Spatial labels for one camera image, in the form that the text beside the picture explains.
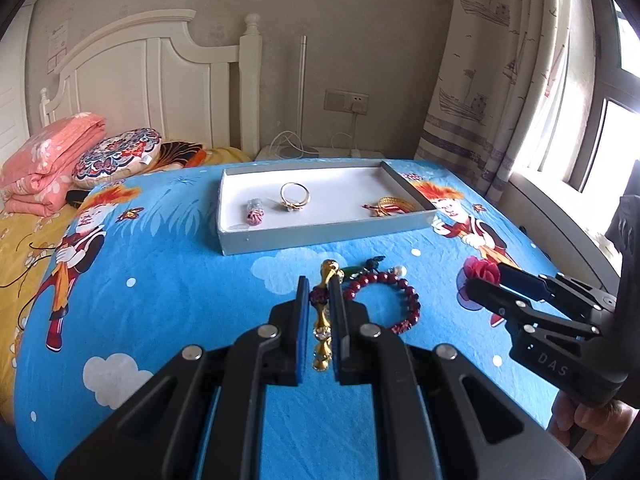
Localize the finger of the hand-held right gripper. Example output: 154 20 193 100
496 262 618 315
465 277 602 343

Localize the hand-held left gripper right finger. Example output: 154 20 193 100
327 276 588 480

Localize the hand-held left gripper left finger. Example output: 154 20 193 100
55 275 311 480

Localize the gold bamboo-shaped bracelet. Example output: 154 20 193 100
310 259 346 372

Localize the red rose flower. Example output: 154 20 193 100
462 255 502 286

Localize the grey shallow cardboard box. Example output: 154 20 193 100
216 160 438 257

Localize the metal ring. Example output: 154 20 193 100
279 181 312 212

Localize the gold and green bangle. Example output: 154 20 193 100
362 196 418 218

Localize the person's right forearm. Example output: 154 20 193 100
605 192 640 403

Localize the person's right hand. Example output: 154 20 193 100
547 392 640 466

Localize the grey window sill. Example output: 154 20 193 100
500 170 626 291

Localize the blue cartoon printed bedsheet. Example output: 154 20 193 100
12 157 596 480

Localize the window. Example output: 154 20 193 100
505 0 640 201

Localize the ship printed curtain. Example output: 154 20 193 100
415 0 573 196

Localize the dark striped pillow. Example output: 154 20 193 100
157 141 207 168

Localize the metal pole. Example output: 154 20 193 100
296 35 308 148

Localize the round patterned pillow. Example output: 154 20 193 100
72 127 163 183

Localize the white wooden headboard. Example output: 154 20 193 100
39 12 263 163

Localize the pink folded quilt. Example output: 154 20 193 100
0 112 108 213

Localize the white wardrobe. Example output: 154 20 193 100
0 0 40 148

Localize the red bead bracelet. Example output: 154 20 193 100
340 255 422 337

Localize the white cable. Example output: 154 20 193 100
270 110 362 158

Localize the paper notice on wall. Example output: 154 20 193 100
46 20 70 76

